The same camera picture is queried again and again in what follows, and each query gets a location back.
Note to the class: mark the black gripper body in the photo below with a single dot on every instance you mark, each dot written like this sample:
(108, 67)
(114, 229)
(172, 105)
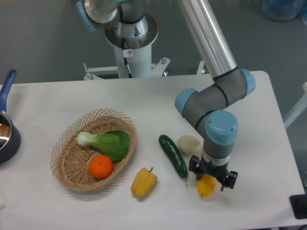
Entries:
(219, 172)

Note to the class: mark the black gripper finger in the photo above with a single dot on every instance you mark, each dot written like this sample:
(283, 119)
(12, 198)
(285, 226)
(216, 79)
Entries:
(195, 166)
(227, 179)

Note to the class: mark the yellow mango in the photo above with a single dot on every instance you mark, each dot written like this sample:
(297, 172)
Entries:
(206, 185)

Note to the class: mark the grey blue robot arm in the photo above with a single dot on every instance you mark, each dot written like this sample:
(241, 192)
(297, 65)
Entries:
(205, 110)

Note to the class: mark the green cucumber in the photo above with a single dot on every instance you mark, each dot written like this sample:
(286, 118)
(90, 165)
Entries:
(173, 153)

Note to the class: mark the yellow bell pepper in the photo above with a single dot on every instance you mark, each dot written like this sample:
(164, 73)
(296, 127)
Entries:
(144, 181)

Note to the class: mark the black device at edge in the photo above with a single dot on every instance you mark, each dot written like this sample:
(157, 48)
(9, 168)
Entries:
(299, 205)

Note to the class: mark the green bok choy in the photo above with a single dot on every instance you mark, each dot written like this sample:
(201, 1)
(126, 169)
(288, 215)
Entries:
(114, 144)

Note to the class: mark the orange fruit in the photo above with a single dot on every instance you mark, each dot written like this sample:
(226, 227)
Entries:
(101, 166)

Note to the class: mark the woven wicker basket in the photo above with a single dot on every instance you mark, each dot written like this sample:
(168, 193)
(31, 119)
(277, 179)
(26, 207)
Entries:
(70, 161)

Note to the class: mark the clear jar with blue items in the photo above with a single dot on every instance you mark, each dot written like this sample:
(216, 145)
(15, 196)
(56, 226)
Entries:
(282, 10)

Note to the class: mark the blue saucepan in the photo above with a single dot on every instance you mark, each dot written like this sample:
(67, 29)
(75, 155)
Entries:
(10, 138)

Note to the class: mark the white frame at right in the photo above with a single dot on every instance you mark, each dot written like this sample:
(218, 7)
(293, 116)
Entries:
(297, 109)

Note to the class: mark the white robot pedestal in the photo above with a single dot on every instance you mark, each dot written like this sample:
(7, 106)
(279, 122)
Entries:
(132, 44)

